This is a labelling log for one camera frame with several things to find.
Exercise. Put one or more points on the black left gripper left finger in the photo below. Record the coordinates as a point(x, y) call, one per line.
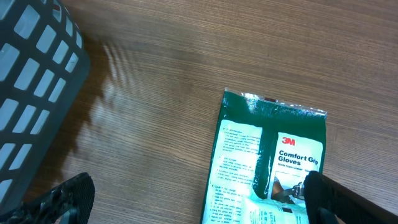
point(70, 202)

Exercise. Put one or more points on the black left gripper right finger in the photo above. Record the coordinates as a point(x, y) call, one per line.
point(329, 202)

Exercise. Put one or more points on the green 3M package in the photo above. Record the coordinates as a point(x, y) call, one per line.
point(262, 152)

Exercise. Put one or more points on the grey plastic basket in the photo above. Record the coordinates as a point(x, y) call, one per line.
point(43, 67)

